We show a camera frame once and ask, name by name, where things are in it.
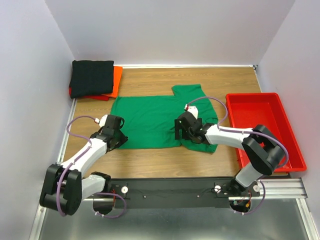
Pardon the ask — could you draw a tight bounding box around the red plastic bin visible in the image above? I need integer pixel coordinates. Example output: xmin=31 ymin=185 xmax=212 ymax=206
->
xmin=225 ymin=92 xmax=307 ymax=173

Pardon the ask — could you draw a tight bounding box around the green t shirt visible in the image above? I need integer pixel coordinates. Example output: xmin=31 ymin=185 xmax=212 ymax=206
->
xmin=110 ymin=84 xmax=218 ymax=154

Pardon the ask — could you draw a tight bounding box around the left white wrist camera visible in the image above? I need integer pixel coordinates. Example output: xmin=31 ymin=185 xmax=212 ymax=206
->
xmin=94 ymin=114 xmax=108 ymax=127

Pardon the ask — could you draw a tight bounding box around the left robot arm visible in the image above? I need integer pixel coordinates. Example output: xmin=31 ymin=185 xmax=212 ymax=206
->
xmin=39 ymin=114 xmax=128 ymax=217

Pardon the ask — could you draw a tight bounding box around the folded orange t shirt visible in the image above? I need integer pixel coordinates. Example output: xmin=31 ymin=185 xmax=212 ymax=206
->
xmin=106 ymin=66 xmax=123 ymax=98

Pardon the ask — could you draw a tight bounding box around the folded black t shirt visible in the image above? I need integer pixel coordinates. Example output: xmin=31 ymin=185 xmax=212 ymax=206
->
xmin=69 ymin=60 xmax=114 ymax=99

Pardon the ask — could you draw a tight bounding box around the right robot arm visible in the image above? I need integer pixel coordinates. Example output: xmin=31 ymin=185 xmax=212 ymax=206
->
xmin=174 ymin=111 xmax=289 ymax=196

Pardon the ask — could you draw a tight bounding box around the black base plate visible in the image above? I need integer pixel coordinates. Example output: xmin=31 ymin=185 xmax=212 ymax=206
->
xmin=88 ymin=177 xmax=262 ymax=217

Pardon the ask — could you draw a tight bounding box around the folded red t shirt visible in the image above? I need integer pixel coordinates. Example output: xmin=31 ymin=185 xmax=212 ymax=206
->
xmin=80 ymin=95 xmax=109 ymax=101

